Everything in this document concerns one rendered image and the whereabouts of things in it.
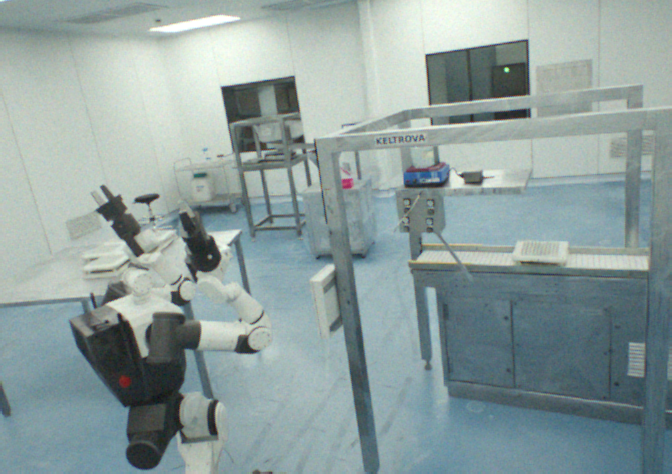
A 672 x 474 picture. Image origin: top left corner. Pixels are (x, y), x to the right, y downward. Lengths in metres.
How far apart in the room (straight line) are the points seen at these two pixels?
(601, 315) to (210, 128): 7.26
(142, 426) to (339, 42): 6.71
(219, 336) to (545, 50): 6.56
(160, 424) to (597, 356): 2.02
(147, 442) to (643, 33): 7.18
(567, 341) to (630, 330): 0.28
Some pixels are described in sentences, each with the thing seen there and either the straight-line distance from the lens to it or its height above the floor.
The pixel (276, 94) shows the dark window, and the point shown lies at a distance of 8.24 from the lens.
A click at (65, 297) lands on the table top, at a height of 0.82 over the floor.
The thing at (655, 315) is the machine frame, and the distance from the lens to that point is 1.90.
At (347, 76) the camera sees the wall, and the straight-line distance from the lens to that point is 7.83.
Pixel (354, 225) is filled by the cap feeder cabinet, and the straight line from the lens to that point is 5.14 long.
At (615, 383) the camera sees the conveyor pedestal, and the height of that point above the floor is 0.23.
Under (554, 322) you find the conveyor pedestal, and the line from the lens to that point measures 2.75.
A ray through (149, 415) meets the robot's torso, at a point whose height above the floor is 0.87.
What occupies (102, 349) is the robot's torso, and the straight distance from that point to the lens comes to 1.70.
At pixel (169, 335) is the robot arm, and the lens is 1.57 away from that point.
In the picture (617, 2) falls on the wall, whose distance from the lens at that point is 7.69.
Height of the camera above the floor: 1.82
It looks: 16 degrees down
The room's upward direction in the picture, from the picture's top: 8 degrees counter-clockwise
